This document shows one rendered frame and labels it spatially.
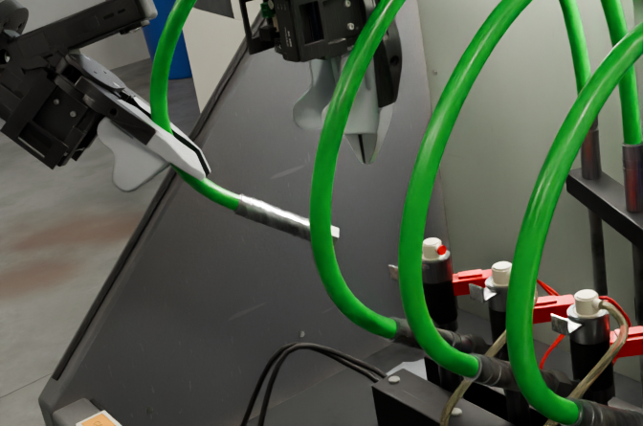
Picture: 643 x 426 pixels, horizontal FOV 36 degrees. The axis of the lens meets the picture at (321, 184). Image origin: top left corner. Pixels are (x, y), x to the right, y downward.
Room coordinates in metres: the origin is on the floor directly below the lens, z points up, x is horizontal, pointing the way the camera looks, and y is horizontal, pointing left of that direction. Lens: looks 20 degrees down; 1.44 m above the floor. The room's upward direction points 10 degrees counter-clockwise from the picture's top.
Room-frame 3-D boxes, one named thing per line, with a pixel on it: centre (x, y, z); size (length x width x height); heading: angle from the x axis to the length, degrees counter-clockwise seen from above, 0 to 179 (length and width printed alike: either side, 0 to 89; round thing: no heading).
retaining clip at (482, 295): (0.67, -0.11, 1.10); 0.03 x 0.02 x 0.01; 123
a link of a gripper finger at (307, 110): (0.71, -0.01, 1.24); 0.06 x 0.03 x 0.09; 123
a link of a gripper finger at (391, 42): (0.69, -0.05, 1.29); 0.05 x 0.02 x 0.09; 33
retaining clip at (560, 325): (0.60, -0.16, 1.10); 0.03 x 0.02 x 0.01; 123
